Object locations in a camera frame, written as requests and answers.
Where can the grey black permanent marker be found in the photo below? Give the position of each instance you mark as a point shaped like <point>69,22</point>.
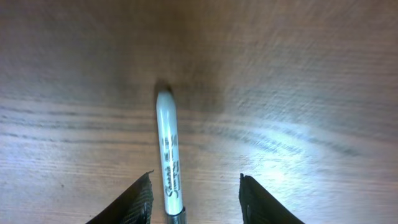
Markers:
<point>166,113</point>

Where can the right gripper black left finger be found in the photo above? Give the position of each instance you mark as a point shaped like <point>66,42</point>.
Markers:
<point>133,206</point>

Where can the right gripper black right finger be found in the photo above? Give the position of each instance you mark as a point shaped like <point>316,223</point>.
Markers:
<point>258,206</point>

